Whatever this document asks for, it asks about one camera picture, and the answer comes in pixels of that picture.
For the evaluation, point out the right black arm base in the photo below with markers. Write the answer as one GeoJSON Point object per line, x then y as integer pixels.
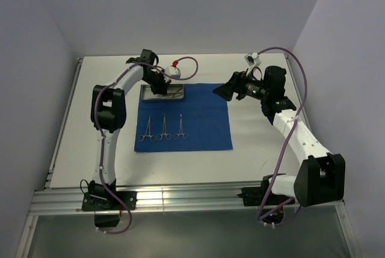
{"type": "Point", "coordinates": [253, 196]}

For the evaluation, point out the steel hemostat forceps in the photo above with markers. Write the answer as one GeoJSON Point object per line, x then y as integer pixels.
{"type": "Point", "coordinates": [164, 134]}

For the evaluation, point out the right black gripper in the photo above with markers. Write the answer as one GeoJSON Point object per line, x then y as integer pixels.
{"type": "Point", "coordinates": [238, 83]}

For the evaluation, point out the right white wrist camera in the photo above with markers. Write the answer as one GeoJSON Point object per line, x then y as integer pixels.
{"type": "Point", "coordinates": [253, 61]}

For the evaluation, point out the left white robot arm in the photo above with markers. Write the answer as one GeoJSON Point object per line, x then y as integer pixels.
{"type": "Point", "coordinates": [108, 115]}

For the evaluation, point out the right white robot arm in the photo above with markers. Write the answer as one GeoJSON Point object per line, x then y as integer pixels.
{"type": "Point", "coordinates": [321, 176]}

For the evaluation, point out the steel needle holder forceps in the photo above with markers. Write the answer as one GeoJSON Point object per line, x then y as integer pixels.
{"type": "Point", "coordinates": [147, 134]}

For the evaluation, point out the steel tweezers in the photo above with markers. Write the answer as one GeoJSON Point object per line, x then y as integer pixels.
{"type": "Point", "coordinates": [175, 94]}

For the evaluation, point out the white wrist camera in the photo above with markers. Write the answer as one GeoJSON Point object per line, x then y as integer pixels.
{"type": "Point", "coordinates": [253, 61]}
{"type": "Point", "coordinates": [172, 71]}

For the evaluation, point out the blue surgical drape cloth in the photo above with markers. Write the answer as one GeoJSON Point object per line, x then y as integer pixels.
{"type": "Point", "coordinates": [205, 120]}

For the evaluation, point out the aluminium extrusion rail frame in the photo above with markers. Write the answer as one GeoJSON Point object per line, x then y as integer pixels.
{"type": "Point", "coordinates": [161, 199]}

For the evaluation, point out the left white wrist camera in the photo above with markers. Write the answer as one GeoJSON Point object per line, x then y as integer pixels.
{"type": "Point", "coordinates": [172, 71]}

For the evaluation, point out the metal instrument tray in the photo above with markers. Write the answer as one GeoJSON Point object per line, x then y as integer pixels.
{"type": "Point", "coordinates": [147, 96]}

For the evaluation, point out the steel surgical scissors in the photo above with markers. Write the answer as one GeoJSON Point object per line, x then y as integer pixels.
{"type": "Point", "coordinates": [181, 134]}

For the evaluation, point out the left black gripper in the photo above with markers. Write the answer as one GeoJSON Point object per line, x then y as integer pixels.
{"type": "Point", "coordinates": [159, 86]}

